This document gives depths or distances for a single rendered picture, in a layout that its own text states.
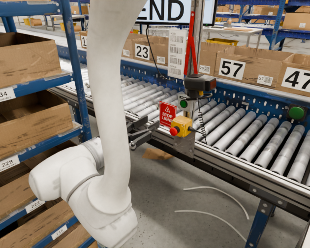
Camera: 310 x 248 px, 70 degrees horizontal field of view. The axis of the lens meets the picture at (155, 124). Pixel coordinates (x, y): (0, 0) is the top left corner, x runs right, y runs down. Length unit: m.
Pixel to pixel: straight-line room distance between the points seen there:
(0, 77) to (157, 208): 1.35
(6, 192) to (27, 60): 0.42
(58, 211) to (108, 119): 0.68
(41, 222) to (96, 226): 0.51
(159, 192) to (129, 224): 1.33
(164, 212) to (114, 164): 1.30
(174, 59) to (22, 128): 0.63
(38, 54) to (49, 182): 0.38
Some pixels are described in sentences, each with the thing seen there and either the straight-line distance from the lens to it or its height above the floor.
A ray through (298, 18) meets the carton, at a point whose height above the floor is 1.00.
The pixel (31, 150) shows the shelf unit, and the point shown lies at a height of 0.93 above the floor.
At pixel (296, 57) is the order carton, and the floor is 1.03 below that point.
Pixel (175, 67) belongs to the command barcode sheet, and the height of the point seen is 1.09.
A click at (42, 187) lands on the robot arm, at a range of 0.59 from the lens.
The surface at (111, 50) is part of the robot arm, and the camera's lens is 0.41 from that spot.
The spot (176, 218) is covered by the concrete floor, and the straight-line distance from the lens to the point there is 1.71.
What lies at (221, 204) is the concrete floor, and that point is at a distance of 1.84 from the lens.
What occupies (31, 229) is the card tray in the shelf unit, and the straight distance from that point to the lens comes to 1.03.
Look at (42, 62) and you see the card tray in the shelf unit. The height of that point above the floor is 1.18.
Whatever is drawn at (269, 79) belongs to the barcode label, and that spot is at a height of 0.94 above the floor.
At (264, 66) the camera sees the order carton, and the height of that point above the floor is 1.01.
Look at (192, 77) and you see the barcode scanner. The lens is 0.89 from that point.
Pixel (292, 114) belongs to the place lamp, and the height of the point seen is 0.80.
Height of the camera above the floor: 1.35
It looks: 29 degrees down
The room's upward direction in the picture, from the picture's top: straight up
